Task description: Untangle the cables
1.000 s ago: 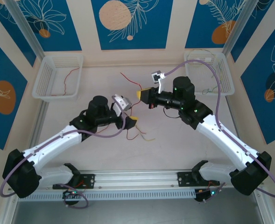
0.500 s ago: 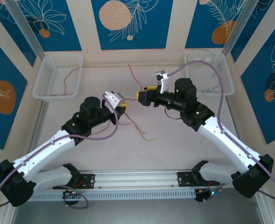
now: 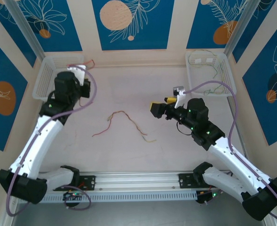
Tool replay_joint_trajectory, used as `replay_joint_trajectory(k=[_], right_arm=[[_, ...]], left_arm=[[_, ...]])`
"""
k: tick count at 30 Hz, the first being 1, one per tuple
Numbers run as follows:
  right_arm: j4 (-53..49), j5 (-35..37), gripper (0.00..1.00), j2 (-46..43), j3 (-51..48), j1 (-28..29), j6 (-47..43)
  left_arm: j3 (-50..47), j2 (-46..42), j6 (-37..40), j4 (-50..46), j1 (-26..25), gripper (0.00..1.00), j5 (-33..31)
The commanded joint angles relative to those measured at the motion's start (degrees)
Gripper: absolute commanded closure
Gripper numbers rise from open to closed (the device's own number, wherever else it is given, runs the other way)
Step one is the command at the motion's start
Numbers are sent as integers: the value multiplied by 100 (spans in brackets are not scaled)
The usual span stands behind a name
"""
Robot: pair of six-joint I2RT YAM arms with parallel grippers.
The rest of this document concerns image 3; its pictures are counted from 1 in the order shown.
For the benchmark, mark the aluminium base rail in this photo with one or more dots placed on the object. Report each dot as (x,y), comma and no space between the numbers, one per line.
(140,180)

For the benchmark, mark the aluminium frame post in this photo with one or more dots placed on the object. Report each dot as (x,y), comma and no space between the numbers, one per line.
(239,26)
(25,26)

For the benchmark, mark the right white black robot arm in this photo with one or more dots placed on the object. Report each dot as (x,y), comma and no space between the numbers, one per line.
(232,164)

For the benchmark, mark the black controller board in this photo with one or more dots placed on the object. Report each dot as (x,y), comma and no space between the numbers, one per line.
(203,199)
(72,195)

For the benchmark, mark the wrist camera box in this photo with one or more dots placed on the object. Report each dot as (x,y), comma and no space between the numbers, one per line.
(179,96)
(78,73)

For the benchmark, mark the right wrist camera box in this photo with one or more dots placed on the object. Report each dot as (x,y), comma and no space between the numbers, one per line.
(179,96)

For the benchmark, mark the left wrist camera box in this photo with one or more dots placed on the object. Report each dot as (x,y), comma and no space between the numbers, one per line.
(78,73)

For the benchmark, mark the white perforated plastic basket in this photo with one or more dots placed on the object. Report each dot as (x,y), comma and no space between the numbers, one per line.
(41,80)
(204,75)

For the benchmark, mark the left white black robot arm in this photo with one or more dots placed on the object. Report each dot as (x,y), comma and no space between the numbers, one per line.
(41,141)

